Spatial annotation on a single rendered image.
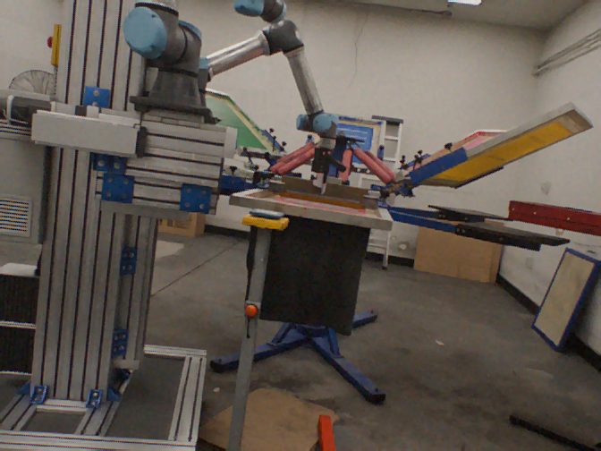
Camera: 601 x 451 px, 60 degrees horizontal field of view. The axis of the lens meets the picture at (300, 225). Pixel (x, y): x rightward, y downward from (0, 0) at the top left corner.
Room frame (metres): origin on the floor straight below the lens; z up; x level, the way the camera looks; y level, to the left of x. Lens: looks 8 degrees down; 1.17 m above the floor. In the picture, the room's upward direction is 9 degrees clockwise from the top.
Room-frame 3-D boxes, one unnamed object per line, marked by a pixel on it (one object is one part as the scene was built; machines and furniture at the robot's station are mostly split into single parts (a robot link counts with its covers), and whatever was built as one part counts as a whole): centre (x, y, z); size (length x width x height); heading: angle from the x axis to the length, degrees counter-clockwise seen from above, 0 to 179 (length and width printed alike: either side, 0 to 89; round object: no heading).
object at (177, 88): (1.60, 0.43, 1.31); 0.15 x 0.15 x 0.10
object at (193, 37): (1.60, 0.43, 1.42); 0.13 x 0.12 x 0.14; 163
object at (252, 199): (2.23, -0.06, 0.97); 0.79 x 0.58 x 0.04; 174
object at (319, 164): (2.44, -0.06, 1.15); 0.09 x 0.08 x 0.12; 84
